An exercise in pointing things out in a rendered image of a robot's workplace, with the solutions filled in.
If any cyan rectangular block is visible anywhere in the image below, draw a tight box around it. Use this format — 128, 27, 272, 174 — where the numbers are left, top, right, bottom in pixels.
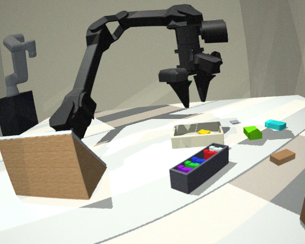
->
265, 119, 286, 131

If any lime green rectangular block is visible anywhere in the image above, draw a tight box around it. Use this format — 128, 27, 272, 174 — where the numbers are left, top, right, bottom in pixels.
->
243, 126, 262, 140

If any blue fuse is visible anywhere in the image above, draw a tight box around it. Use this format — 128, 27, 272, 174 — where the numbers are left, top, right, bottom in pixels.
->
192, 157, 206, 164

